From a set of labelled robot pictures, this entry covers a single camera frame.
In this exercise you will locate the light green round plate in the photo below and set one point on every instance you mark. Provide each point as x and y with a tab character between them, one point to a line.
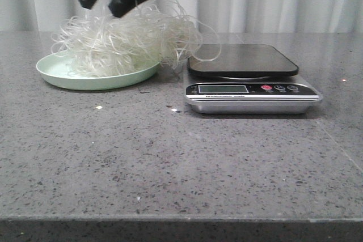
56	71

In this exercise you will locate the white vermicelli noodle bundle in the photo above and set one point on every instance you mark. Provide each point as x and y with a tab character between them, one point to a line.
156	31

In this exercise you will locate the silver black kitchen scale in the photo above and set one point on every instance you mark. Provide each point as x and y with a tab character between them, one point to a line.
245	79

